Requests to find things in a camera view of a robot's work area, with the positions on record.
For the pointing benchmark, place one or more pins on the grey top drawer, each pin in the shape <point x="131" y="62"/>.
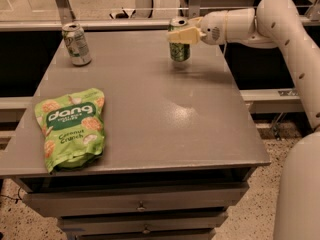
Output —
<point x="146" y="199"/>

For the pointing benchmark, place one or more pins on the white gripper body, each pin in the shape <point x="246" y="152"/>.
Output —
<point x="213" y="30"/>

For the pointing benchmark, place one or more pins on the grey drawer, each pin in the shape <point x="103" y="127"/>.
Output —
<point x="197" y="234"/>
<point x="146" y="199"/>
<point x="143" y="222"/>

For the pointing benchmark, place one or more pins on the green rice chip bag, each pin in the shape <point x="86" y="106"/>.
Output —
<point x="73" y="129"/>

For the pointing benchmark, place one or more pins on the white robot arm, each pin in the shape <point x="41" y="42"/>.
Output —
<point x="276" y="23"/>

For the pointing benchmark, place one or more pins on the grey middle drawer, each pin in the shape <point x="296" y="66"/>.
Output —
<point x="143" y="222"/>

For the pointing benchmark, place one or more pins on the grey bottom drawer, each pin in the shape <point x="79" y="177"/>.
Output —
<point x="197" y="234"/>

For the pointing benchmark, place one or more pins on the white green soda can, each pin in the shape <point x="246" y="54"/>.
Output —
<point x="76" y="44"/>

